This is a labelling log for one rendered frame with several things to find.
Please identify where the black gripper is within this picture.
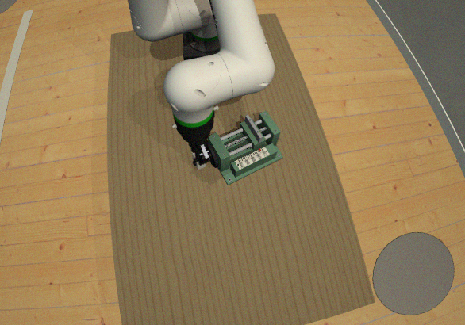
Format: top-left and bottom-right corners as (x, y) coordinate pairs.
(181, 132), (212, 170)

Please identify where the green bench vise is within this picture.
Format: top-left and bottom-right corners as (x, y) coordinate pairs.
(206, 110), (283, 185)

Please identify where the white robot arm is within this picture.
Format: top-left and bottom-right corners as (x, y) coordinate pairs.
(128, 0), (275, 139)

